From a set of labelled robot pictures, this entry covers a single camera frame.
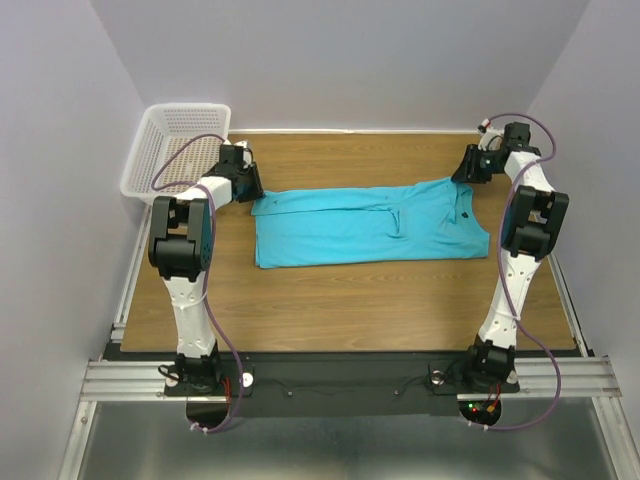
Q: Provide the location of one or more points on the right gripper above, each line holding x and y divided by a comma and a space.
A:
473, 166

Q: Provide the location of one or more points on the aluminium frame rail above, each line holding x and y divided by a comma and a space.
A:
381, 415

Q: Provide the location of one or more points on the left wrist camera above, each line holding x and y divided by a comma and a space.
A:
247, 153

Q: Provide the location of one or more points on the turquoise t shirt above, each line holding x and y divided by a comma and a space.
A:
431, 220

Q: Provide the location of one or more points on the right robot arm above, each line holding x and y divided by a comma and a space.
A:
528, 232

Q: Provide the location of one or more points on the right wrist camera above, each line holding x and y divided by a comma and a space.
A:
490, 138

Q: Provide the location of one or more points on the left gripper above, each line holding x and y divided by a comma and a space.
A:
248, 181

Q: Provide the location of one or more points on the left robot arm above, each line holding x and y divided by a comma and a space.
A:
181, 245

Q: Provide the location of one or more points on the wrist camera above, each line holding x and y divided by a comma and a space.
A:
490, 138
247, 153

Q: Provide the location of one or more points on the white plastic basket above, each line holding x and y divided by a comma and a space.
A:
175, 142

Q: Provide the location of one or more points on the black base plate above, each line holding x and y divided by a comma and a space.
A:
289, 385

